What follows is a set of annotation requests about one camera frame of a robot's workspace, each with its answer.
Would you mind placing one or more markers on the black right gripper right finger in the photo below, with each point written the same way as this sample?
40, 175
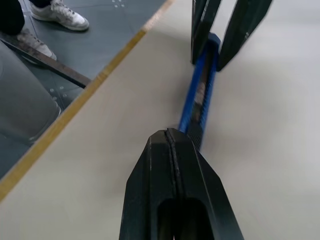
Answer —
200, 180

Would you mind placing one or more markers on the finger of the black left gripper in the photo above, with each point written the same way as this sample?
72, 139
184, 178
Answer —
240, 32
201, 30

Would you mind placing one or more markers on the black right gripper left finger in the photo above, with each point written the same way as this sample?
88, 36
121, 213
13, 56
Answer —
147, 175

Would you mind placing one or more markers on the blue box cutter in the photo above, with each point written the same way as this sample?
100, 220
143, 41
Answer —
209, 82

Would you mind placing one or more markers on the white sneaker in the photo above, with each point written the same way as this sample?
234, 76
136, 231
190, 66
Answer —
60, 13
37, 43

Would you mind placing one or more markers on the dark metal floor bar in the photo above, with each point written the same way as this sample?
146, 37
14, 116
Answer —
55, 66

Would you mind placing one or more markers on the grey cylindrical bin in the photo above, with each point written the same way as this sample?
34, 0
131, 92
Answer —
22, 95

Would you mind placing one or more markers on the dark trouser leg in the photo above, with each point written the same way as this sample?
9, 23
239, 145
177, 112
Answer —
11, 15

